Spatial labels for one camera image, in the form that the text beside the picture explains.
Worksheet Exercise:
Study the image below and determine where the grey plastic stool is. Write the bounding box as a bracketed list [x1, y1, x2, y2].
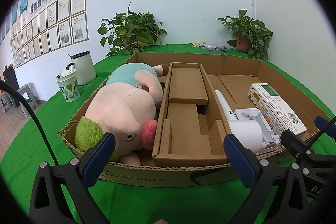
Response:
[16, 84, 38, 117]
[0, 94, 12, 115]

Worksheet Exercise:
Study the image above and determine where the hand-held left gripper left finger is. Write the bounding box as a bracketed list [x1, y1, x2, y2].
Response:
[29, 132, 116, 224]

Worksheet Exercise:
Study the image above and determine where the black cable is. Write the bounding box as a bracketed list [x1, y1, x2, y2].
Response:
[0, 81, 59, 167]

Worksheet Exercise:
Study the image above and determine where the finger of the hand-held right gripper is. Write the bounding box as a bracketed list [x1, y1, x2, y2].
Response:
[314, 115, 336, 140]
[280, 130, 315, 161]

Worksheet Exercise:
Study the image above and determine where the white handheld vacuum cleaner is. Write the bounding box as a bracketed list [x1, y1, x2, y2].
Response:
[215, 90, 284, 155]

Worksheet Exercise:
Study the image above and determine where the green plant in pink pot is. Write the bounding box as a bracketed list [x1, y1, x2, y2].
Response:
[217, 9, 274, 60]

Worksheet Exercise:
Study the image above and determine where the wall of framed documents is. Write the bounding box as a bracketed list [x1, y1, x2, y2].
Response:
[9, 0, 88, 68]

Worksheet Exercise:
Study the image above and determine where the black cabinet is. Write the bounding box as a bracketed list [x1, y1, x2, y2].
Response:
[3, 65, 20, 109]

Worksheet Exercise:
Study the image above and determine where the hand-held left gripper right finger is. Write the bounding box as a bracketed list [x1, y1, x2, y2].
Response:
[223, 133, 319, 224]

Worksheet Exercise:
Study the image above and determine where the small printed packet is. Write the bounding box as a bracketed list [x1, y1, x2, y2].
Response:
[201, 44, 229, 53]

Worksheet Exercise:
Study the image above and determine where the large cardboard box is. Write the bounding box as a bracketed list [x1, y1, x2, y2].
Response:
[58, 52, 332, 188]

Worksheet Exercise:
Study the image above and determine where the pink pig plush toy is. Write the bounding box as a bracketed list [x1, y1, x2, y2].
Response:
[74, 63, 170, 165]

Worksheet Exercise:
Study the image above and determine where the white box with green label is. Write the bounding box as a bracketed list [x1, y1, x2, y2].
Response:
[247, 83, 308, 135]

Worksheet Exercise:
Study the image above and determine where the cardboard insert tray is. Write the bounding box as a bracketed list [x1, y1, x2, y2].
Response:
[152, 62, 231, 168]

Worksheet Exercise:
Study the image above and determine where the leaf print cup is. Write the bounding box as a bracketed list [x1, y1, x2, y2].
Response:
[55, 68, 80, 103]

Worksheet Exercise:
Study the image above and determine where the bushy potted green plant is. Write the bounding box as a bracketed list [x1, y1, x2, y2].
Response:
[98, 2, 168, 58]

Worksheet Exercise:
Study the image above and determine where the white electric kettle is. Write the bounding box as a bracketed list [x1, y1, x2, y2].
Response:
[68, 51, 97, 86]

